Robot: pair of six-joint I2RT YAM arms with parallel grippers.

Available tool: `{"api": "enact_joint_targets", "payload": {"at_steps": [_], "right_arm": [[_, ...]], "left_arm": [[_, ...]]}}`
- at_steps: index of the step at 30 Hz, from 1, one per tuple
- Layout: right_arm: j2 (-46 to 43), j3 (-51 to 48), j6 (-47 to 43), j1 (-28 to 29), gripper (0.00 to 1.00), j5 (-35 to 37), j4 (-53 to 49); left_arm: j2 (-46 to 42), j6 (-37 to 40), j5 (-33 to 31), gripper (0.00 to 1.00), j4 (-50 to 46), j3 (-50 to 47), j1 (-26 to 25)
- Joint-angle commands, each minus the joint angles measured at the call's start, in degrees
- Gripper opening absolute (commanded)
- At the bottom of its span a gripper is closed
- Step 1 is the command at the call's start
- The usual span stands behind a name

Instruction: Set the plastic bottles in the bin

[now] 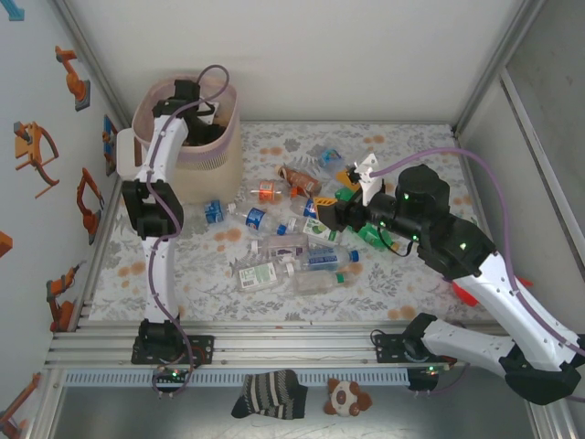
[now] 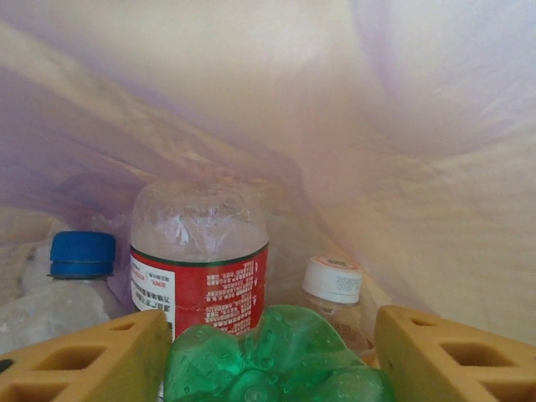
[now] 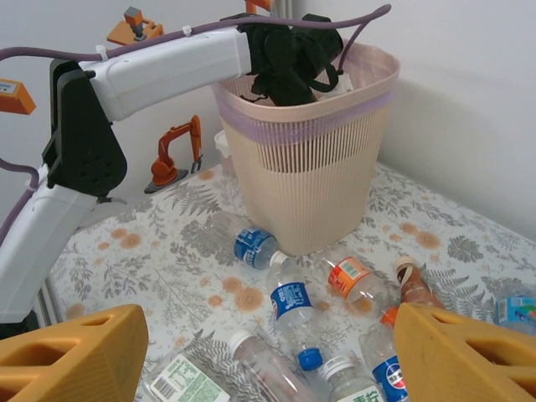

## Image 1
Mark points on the Pepsi bottle blue cap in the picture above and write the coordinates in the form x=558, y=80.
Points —
x=256, y=219
x=310, y=208

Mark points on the green bottle yellow cap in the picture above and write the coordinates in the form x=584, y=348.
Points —
x=345, y=195
x=371, y=237

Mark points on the clear bottle cyan label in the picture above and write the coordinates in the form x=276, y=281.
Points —
x=331, y=157

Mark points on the clear bottle lime label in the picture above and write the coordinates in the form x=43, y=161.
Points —
x=320, y=230

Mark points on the brown tea bottle white cap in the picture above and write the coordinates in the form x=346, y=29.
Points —
x=304, y=179

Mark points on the water bottle blue label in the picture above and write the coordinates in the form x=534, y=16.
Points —
x=326, y=260

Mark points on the clear bottle orange label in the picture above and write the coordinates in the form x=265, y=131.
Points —
x=269, y=189

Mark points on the clear bottle purple label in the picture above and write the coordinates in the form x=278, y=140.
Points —
x=285, y=249

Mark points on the clear bottle green cap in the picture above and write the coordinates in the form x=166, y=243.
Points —
x=315, y=282

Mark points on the clear bottle green white label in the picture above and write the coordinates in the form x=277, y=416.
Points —
x=258, y=274

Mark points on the crushed bottle blue label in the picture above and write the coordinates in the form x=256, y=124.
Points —
x=214, y=212

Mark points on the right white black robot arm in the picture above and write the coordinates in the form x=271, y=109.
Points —
x=471, y=347

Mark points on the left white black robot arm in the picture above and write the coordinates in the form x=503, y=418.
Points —
x=160, y=283

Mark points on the beige bin with pink liner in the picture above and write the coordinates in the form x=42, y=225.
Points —
x=210, y=178

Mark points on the white box with brown slot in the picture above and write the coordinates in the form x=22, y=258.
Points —
x=125, y=155

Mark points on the red plastic toy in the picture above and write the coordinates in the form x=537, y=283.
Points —
x=466, y=295

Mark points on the floral tablecloth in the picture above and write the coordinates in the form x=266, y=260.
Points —
x=274, y=306

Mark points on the small circuit board with LEDs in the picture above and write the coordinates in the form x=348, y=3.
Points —
x=432, y=368
x=173, y=375

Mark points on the brown white plush toy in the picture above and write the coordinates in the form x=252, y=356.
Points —
x=345, y=398

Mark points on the striped black beige sock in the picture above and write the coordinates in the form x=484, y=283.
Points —
x=269, y=393

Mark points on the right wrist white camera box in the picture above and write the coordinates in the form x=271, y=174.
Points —
x=369, y=171

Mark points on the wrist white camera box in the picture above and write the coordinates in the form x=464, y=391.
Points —
x=369, y=171
x=209, y=112

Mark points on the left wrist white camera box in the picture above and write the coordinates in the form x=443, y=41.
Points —
x=209, y=112

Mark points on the blue orange wall sticker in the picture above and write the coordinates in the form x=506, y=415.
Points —
x=109, y=137

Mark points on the aluminium frame post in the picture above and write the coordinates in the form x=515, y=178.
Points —
x=498, y=59
x=93, y=59

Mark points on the aluminium extrusion rail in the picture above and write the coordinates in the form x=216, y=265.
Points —
x=292, y=347

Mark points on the orange frame wall sticker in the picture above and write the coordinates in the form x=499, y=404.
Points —
x=25, y=148

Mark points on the teal wall sticker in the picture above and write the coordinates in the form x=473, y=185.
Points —
x=17, y=11

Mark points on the orange block wall sticker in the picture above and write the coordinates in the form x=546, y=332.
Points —
x=4, y=244

